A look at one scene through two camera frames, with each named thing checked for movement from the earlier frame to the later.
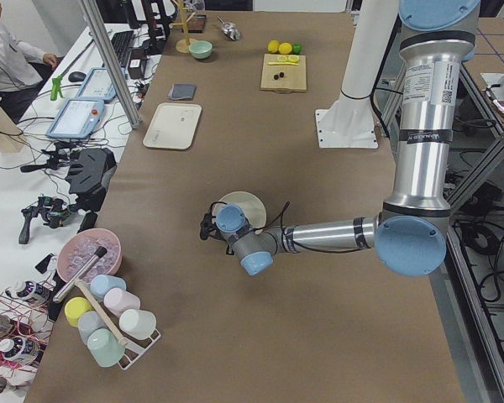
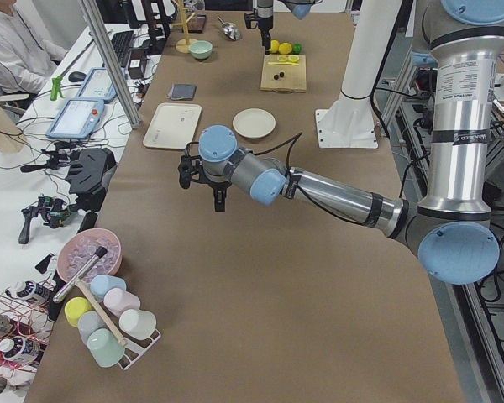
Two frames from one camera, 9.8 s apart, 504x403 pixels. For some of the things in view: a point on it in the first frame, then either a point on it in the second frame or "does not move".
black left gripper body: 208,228 -> 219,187
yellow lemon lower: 273,46 does not move
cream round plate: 253,206 -> 254,122
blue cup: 101,284 does not move
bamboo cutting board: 283,73 does not move
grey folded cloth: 181,91 does not move
